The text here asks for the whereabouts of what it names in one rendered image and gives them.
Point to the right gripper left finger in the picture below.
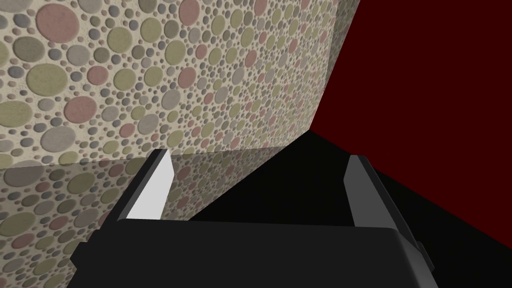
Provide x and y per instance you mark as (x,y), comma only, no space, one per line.
(150,190)

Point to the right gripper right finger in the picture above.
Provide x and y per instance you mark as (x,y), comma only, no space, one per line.
(366,196)

